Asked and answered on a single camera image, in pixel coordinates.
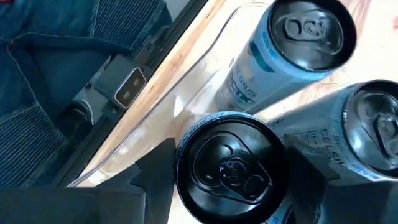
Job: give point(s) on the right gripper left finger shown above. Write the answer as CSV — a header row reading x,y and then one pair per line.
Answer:
x,y
149,193

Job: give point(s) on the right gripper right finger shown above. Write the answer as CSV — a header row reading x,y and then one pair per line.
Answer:
x,y
308,193

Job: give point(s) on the white Celsius can black lid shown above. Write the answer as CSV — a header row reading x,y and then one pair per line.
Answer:
x,y
373,124
311,34
230,168

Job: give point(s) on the clear plastic bin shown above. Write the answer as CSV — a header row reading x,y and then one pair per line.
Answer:
x,y
186,93

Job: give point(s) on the blue jeans fabric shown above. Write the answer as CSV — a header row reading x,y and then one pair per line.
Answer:
x,y
46,77

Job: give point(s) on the grey table-level camera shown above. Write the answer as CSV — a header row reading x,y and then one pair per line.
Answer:
x,y
129,87

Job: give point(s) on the black aluminium table frame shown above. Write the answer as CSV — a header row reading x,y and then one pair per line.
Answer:
x,y
164,34

